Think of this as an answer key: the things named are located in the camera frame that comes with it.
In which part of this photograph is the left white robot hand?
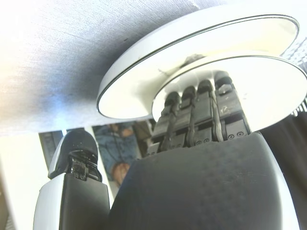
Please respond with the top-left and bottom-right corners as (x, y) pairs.
(33, 70), (300, 230)

